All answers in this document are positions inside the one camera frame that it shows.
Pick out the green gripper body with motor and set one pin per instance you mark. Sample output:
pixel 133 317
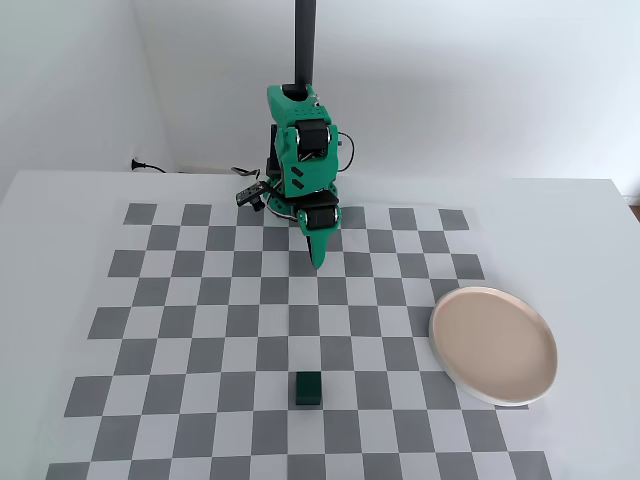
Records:
pixel 320 219

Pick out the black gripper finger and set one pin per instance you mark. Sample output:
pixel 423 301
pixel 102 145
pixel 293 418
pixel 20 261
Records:
pixel 308 246

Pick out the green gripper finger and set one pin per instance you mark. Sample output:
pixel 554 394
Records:
pixel 320 247

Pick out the dark green cube dice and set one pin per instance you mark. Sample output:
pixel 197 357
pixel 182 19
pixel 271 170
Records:
pixel 307 387

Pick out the beige round plate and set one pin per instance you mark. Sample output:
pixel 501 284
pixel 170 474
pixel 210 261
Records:
pixel 492 345

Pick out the grey white checkered mat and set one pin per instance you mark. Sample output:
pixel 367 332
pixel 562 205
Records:
pixel 200 325

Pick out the black vertical pole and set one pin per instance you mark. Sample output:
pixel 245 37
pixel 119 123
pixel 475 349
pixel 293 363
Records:
pixel 305 40

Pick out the black power plug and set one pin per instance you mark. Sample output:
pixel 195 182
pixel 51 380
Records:
pixel 136 164

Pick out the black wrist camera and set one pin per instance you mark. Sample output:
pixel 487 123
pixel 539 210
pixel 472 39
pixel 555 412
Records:
pixel 248 194

